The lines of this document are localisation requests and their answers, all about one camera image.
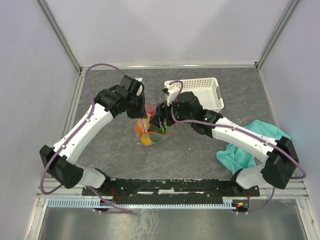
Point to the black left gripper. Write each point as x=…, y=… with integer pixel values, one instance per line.
x=141, y=113

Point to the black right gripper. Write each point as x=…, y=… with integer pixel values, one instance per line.
x=155, y=119

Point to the green toy watermelon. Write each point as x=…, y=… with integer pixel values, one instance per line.
x=165, y=130

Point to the toy orange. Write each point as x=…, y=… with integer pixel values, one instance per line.
x=139, y=129

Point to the yellow toy lemon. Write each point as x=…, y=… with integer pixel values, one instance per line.
x=146, y=140

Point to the white perforated plastic basket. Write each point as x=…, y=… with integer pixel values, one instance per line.
x=207, y=91

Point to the toy peach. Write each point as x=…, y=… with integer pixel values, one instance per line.
x=147, y=124

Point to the dark green toy avocado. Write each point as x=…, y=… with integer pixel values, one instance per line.
x=156, y=135

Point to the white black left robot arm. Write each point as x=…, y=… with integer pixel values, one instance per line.
x=61, y=160

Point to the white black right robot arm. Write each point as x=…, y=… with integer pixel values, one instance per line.
x=278, y=157

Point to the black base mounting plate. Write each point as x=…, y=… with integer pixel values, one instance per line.
x=173, y=191

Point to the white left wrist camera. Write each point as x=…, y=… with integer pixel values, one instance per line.
x=139, y=80

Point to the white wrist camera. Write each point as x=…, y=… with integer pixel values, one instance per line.
x=139, y=80
x=172, y=89

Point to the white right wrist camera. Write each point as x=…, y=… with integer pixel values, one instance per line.
x=172, y=89

